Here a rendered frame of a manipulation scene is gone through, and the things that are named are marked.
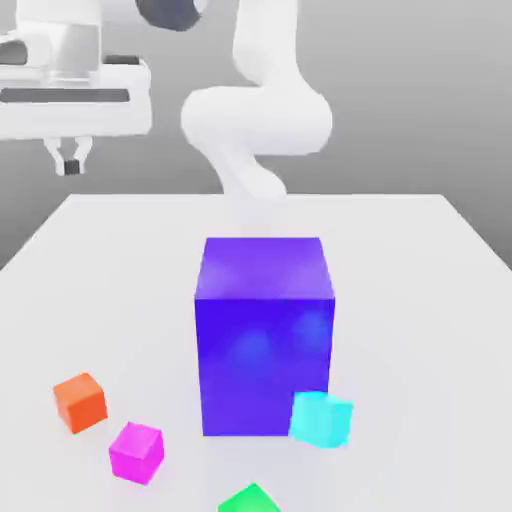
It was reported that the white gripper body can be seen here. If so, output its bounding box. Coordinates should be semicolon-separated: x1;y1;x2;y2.
0;63;153;142

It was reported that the small orange cube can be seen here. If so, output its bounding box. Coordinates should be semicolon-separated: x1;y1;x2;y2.
52;372;110;436

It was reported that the small magenta cube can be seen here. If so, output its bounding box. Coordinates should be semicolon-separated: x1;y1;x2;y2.
108;420;166;487

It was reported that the small cyan cube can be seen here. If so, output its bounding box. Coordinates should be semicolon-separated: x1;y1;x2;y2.
287;390;355;450

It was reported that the small green cube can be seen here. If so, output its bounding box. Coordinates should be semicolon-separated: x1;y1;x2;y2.
217;482;283;512

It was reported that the large blue box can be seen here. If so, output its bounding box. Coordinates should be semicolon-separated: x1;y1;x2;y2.
194;236;336;438

